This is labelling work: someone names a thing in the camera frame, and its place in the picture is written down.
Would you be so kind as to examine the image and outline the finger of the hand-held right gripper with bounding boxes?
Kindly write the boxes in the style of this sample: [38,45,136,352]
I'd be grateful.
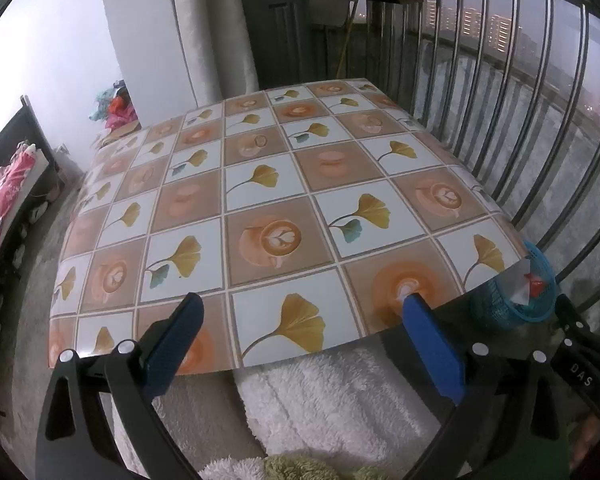
[554,293,594,342]

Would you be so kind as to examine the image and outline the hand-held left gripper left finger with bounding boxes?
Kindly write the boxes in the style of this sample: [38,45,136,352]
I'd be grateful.
[34,292,205,480]

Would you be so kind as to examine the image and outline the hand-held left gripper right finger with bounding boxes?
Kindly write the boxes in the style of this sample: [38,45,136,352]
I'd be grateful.
[401,293,571,480]

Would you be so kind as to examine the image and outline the blue plastic basket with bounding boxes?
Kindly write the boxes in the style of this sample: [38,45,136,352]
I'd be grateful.
[470,240,559,334]

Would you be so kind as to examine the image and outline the white fluffy rug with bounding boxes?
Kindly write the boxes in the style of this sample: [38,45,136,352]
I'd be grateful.
[115,345,462,480]

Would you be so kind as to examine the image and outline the green fluffy garment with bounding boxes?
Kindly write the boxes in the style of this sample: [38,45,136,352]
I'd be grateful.
[262,454,388,480]

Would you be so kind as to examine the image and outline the cardboard box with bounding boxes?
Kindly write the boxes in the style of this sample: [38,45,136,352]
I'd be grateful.
[97,120,147,149]

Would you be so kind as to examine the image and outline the pink floral blanket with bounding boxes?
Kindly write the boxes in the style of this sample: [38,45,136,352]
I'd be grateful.
[0,142,49,282]

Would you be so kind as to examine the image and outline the pile of colourful clothes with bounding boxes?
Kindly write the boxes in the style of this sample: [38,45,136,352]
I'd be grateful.
[90,80,142,132]

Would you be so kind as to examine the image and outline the bed with pink floral quilt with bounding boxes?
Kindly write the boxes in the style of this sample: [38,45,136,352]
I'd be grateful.
[0,95,62,361]

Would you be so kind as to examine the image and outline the metal railing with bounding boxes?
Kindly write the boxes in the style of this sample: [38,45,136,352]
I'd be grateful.
[365,0,600,322]

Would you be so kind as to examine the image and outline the yellow stick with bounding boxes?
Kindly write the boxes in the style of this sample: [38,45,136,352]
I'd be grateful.
[334,0,362,82]

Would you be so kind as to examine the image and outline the dark cabinet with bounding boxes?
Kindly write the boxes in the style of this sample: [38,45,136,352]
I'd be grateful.
[244,0,352,87]

